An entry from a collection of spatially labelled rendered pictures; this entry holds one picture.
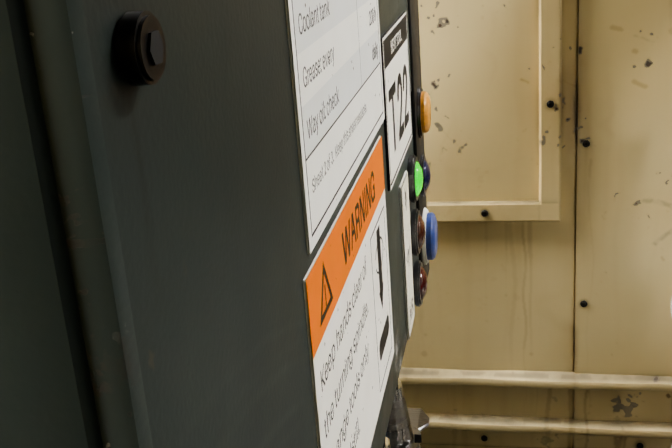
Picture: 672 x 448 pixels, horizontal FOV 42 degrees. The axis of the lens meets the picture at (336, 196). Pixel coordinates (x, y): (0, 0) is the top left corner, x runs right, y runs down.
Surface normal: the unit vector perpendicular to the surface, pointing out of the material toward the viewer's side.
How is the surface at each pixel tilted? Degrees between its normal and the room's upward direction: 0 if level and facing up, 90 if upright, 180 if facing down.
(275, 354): 90
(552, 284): 90
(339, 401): 90
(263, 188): 90
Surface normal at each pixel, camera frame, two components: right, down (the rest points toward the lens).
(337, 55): 0.98, -0.01
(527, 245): -0.18, 0.32
